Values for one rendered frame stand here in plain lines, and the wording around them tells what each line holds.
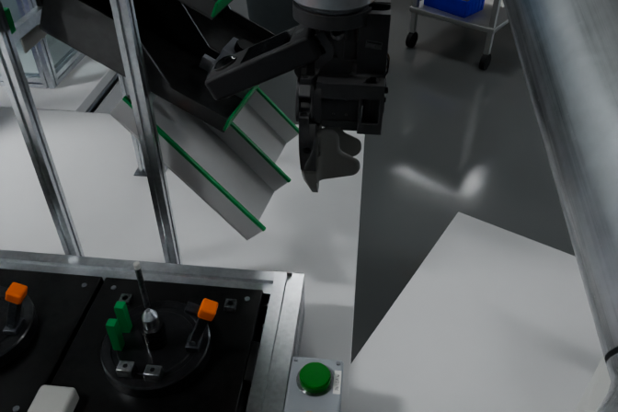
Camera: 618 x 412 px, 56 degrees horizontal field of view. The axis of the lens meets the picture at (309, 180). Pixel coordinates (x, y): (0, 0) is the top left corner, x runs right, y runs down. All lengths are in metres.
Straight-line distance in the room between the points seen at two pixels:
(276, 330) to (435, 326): 0.28
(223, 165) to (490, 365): 0.52
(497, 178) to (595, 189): 2.58
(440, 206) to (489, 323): 1.59
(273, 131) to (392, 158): 1.74
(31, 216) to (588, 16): 1.15
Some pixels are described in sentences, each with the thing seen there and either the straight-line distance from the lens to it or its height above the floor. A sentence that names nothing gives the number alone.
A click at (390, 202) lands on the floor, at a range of 2.55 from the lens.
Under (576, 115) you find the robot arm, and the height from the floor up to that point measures 1.51.
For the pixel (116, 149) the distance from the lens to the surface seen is 1.41.
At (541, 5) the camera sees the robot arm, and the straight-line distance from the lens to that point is 0.27.
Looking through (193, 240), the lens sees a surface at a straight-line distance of 1.12.
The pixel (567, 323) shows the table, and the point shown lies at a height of 0.86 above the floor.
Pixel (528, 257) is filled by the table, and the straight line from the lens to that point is 1.15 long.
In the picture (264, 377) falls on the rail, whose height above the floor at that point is 0.96.
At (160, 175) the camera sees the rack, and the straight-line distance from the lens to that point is 0.86.
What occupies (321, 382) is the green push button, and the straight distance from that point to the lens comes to 0.77.
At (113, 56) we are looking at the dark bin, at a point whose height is 1.28.
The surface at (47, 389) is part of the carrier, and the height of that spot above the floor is 0.99.
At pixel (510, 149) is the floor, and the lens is 3.02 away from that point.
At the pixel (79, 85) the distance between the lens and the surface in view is 1.72.
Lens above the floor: 1.62
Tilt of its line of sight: 38 degrees down
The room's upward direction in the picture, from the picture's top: straight up
